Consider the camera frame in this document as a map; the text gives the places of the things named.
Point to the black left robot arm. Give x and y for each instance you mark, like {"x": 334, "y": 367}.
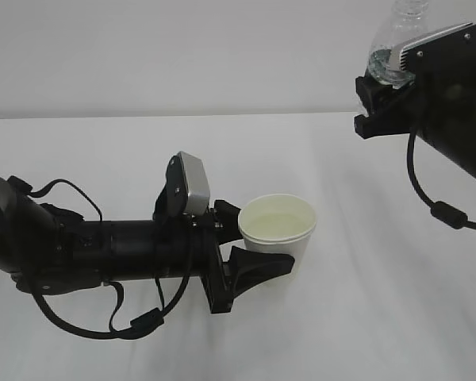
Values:
{"x": 66, "y": 253}

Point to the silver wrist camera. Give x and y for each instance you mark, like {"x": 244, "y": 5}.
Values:
{"x": 435, "y": 50}
{"x": 186, "y": 189}

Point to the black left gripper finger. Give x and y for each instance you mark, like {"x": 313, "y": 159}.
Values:
{"x": 248, "y": 269}
{"x": 227, "y": 228}

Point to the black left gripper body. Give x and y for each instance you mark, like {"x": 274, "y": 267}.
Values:
{"x": 209, "y": 266}

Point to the clear water bottle green label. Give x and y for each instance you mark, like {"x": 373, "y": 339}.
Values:
{"x": 407, "y": 19}

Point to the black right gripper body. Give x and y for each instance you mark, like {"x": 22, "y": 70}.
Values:
{"x": 422, "y": 102}

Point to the white paper cup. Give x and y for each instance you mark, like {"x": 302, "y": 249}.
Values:
{"x": 278, "y": 223}

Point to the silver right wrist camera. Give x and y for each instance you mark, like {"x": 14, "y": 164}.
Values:
{"x": 435, "y": 50}

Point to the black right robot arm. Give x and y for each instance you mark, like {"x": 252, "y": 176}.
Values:
{"x": 443, "y": 117}

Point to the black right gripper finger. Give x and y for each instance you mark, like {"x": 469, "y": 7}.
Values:
{"x": 379, "y": 98}

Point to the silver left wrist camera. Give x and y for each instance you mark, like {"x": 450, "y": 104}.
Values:
{"x": 186, "y": 189}

